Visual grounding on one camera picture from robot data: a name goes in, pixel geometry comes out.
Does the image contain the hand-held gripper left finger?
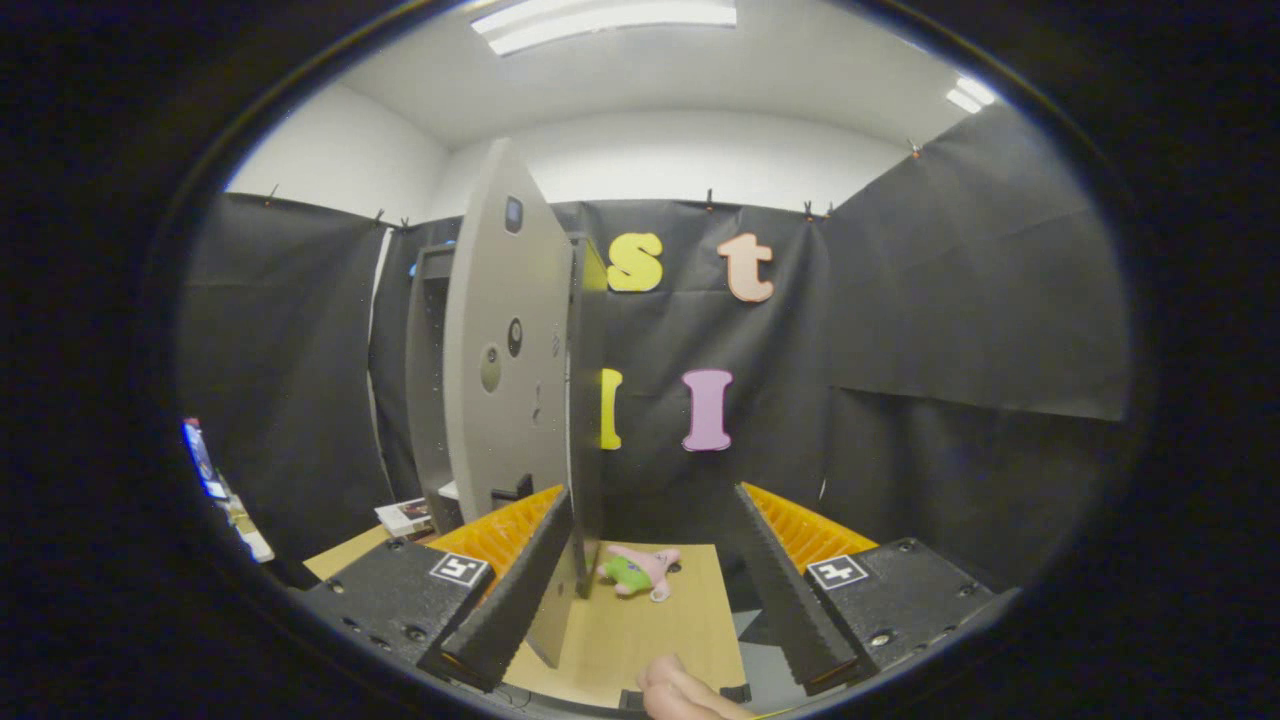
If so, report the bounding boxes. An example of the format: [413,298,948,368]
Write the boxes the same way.
[300,485,575,691]

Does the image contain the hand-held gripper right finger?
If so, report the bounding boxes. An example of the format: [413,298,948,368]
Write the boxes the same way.
[735,482,1021,696]

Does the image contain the dark grey shoe cabinet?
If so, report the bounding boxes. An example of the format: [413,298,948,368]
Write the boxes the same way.
[405,232,609,601]

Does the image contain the pink and green plush toy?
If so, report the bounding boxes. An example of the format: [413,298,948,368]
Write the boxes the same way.
[600,545,683,603]

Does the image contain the white printed box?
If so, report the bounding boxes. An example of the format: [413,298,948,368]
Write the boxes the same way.
[376,497,433,531]

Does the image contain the black backdrop cloth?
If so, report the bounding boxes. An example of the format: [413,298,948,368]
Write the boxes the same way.
[175,100,1131,591]

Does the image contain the colourful printed cards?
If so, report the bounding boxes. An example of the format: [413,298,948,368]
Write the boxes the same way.
[182,418,276,563]

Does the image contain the small ceiling light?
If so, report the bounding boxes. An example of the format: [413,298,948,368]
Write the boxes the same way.
[945,75,998,114]

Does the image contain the long ceiling light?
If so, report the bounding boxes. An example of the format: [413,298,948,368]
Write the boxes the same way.
[470,0,739,56]

